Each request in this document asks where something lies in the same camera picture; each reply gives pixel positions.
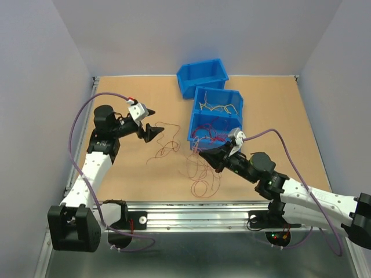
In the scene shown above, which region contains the blue bin rear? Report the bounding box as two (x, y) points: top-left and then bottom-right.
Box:
(176, 58), (229, 100)

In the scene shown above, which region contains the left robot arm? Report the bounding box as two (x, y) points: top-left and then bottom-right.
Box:
(48, 100), (163, 252)

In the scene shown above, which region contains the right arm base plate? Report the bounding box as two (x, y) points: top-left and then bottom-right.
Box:
(246, 210), (302, 248)

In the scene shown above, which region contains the yellow wire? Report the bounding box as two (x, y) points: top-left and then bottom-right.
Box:
(198, 91), (240, 116)

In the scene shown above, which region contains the single red wire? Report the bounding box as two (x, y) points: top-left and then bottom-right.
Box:
(191, 115), (237, 148)

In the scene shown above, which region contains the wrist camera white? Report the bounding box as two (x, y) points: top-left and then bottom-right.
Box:
(228, 127), (246, 156)
(126, 98), (149, 123)

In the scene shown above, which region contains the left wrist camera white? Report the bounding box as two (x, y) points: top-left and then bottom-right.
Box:
(126, 98), (149, 123)

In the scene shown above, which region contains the thin pink wire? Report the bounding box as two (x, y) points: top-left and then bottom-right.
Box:
(179, 138), (223, 199)

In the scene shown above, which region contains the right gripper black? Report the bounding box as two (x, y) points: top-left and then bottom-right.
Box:
(198, 141), (258, 184)

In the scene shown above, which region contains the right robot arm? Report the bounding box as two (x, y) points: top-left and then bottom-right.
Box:
(199, 142), (370, 249)

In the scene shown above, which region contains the aluminium rail frame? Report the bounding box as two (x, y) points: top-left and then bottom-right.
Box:
(45, 76), (370, 277)

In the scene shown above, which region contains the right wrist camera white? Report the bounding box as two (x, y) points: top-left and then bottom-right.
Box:
(228, 127), (246, 156)

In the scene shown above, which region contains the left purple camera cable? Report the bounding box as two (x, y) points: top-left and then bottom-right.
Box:
(69, 92), (156, 253)

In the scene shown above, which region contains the blue bin double front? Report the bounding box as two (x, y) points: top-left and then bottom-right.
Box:
(187, 86), (243, 150)

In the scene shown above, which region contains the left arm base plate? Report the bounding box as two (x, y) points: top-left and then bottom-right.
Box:
(108, 211), (148, 249)

